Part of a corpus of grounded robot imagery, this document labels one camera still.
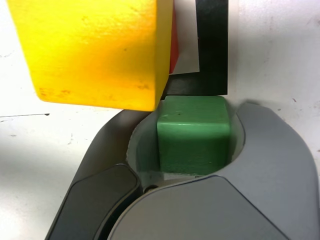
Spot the yellow cube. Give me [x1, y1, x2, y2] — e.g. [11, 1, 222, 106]
[7, 0, 174, 112]

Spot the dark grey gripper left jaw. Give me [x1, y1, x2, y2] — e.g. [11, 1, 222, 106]
[46, 109, 165, 240]

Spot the red cube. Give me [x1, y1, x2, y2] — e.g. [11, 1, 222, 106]
[168, 9, 182, 75]

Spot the green cube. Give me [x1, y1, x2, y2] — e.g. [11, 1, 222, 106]
[156, 95, 232, 176]

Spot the black tape square outline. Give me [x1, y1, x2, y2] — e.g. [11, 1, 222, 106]
[163, 0, 230, 101]

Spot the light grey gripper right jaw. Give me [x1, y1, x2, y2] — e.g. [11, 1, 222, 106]
[107, 102, 320, 240]

